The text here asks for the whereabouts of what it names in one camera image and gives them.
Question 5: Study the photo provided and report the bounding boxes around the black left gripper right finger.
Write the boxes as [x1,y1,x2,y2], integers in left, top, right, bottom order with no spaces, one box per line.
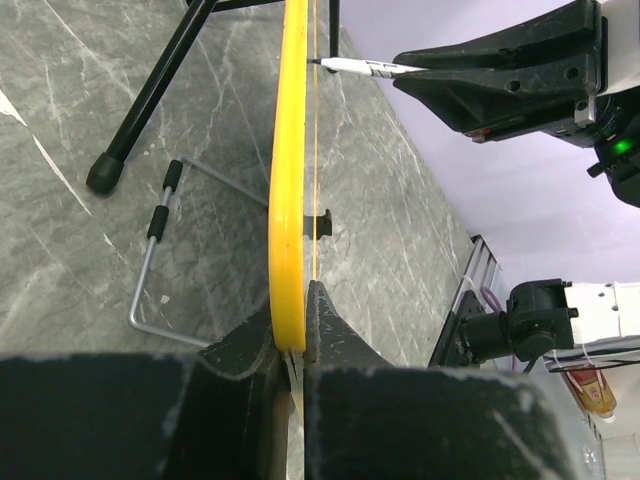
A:
[304,281,570,479]

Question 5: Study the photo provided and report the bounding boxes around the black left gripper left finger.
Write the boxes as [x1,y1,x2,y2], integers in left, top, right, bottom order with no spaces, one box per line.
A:
[1,305,289,479]

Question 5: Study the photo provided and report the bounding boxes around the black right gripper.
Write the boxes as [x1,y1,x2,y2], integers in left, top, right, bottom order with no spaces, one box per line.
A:
[392,0,640,151]

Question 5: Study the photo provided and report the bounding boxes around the white blue whiteboard marker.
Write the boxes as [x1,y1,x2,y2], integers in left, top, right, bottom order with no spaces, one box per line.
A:
[308,57,424,79]

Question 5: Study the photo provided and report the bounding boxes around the yellow framed whiteboard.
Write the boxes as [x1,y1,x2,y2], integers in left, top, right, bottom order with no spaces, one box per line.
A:
[267,0,334,480]

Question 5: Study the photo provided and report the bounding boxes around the black whiteboard clip foot right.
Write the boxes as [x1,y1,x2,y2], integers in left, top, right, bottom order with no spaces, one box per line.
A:
[303,209,333,240]

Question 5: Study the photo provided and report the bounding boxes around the yellow red labelled bottle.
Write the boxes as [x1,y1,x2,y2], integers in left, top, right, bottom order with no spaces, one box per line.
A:
[563,368,617,423]

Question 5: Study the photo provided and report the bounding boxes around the black perforated music stand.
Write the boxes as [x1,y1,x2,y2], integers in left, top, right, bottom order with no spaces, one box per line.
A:
[85,0,344,195]

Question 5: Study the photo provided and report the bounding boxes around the aluminium extrusion frame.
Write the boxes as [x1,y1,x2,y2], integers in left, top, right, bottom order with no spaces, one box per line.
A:
[429,234,504,366]

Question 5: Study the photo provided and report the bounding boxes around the metal whiteboard stand wire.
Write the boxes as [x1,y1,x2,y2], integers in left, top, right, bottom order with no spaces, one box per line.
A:
[128,154,271,348]

